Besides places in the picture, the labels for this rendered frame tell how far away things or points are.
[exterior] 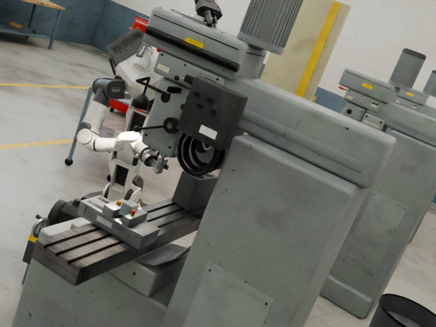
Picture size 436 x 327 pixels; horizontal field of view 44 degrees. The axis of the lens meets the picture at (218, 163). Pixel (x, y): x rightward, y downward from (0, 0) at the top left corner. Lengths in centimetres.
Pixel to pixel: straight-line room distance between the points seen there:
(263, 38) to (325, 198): 68
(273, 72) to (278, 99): 196
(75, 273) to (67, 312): 66
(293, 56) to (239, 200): 211
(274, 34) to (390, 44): 914
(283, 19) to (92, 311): 157
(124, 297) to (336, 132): 121
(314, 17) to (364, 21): 741
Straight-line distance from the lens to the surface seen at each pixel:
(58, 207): 335
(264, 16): 220
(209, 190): 307
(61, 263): 219
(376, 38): 1134
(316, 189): 199
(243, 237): 212
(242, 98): 193
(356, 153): 206
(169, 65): 233
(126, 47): 290
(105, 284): 261
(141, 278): 247
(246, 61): 223
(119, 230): 242
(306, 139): 210
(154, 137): 239
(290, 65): 405
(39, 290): 288
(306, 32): 404
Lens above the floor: 198
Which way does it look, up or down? 15 degrees down
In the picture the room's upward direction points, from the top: 21 degrees clockwise
